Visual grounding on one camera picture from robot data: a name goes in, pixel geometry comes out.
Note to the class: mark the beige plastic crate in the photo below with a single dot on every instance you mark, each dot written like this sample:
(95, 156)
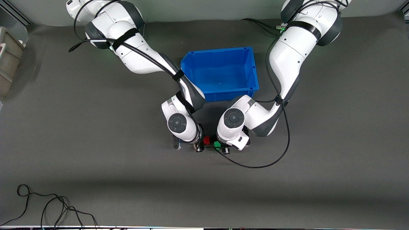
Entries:
(9, 60)

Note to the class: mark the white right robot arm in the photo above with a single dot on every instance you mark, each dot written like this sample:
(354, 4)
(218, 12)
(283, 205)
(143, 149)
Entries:
(140, 57)

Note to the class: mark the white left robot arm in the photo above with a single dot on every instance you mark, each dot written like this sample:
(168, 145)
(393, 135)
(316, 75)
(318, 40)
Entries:
(287, 57)

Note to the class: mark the aluminium frame rail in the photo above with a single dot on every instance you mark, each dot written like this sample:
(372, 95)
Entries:
(16, 12)

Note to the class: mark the green cube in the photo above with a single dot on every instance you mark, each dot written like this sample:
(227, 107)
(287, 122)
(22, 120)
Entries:
(217, 145)

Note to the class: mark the blue plastic bin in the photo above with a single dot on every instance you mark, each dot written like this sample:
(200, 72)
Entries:
(220, 73)

